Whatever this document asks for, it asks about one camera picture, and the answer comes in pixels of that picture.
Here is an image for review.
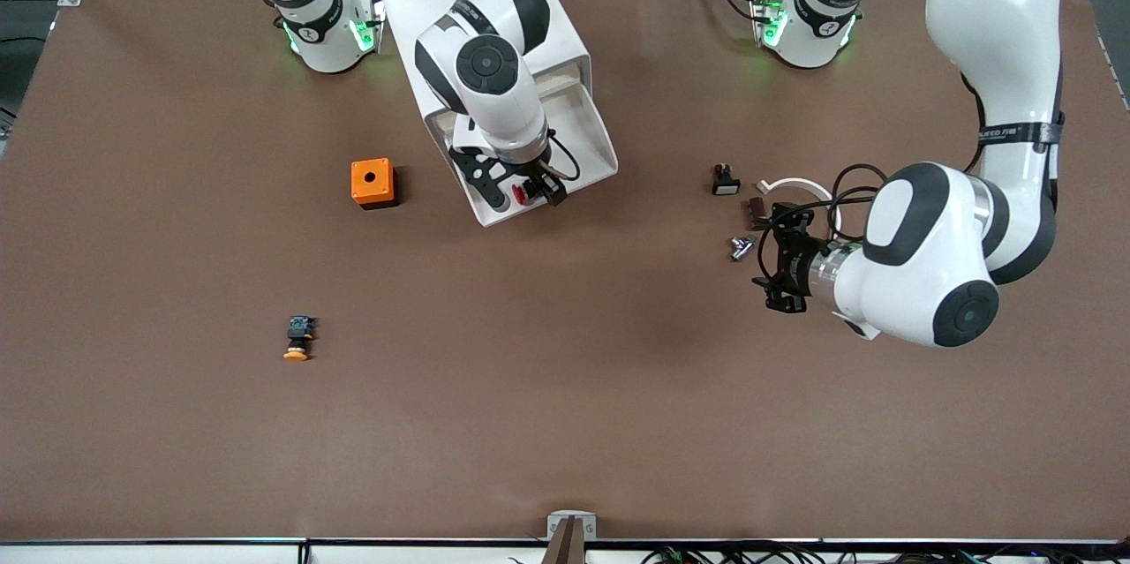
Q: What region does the white plastic drawer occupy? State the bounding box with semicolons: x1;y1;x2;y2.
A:
426;52;620;229

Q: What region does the white drawer cabinet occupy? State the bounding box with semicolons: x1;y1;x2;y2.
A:
371;0;591;143

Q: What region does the yellow mushroom push button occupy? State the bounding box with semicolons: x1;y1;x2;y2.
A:
282;315;317;363

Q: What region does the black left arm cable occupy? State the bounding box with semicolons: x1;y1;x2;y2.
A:
759;162;886;249

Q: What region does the orange button enclosure box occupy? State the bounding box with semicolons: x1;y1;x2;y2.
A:
350;158;399;211

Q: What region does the black cable bundle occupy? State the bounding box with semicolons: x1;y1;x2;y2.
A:
644;543;1130;564

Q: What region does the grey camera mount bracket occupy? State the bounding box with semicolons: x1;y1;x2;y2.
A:
546;511;598;564

